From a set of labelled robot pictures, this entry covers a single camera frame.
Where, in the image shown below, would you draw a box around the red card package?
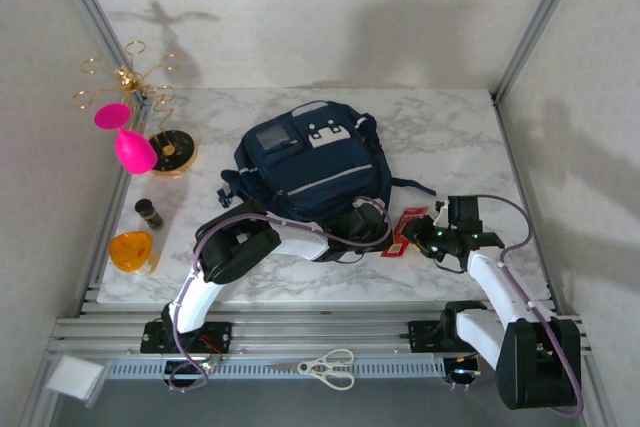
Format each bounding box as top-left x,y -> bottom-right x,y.
382,205 -> 430,258

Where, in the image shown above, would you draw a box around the navy blue student backpack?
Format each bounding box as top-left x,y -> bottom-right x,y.
216,100 -> 437,228

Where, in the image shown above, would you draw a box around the small dark bottle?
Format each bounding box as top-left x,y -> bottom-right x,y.
133,198 -> 165,232

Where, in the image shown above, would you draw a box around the orange plastic bowl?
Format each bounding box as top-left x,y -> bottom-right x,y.
108,230 -> 160,277

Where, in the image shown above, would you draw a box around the pink plastic goblet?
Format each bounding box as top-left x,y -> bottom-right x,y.
94,102 -> 160,176

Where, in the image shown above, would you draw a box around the white paper in clear sleeve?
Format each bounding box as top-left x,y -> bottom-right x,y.
45,355 -> 105,406

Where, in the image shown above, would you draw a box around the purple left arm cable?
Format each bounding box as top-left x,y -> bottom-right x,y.
167,195 -> 394,394

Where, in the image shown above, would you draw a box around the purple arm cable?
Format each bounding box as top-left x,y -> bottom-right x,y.
167,195 -> 394,394
449,194 -> 586,421

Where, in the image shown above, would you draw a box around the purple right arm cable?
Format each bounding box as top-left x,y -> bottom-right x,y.
449,194 -> 586,421

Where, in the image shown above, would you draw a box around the aluminium cross rail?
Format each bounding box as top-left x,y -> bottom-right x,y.
47,314 -> 594,359

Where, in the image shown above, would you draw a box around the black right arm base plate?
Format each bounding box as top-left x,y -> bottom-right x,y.
407,319 -> 499,353

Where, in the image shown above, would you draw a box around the aluminium side rail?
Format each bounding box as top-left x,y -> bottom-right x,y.
492,91 -> 569,318
74,96 -> 154,318

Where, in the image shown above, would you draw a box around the white handled scissors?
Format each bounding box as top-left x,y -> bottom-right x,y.
267,348 -> 356,391

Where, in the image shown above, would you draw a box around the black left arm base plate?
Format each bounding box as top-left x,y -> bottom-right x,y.
139,320 -> 234,354

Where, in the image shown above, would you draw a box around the grey slotted cable duct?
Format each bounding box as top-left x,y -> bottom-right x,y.
107,359 -> 446,379

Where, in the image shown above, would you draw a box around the gold wire glass rack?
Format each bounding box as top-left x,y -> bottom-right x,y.
70,40 -> 199,177

